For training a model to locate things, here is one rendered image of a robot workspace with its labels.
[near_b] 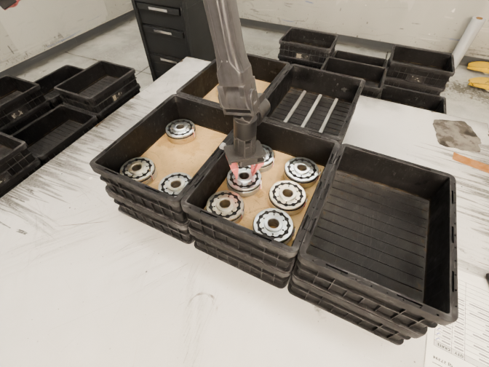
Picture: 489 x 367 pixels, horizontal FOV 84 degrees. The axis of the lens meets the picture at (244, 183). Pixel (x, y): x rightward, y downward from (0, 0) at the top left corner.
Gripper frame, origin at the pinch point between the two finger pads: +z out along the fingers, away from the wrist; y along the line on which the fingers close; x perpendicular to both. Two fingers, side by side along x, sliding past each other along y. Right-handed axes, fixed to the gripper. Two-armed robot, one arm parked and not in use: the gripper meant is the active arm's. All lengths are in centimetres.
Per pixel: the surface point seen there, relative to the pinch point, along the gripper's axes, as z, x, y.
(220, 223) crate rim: -4.6, 17.9, 11.2
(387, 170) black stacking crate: -2.3, 12.3, -39.1
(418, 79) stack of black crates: 30, -82, -150
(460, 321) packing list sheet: 17, 49, -43
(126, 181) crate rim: -5.1, -1.3, 31.3
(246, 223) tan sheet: 4.6, 13.4, 3.5
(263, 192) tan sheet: 4.2, 4.8, -4.4
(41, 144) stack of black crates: 49, -103, 94
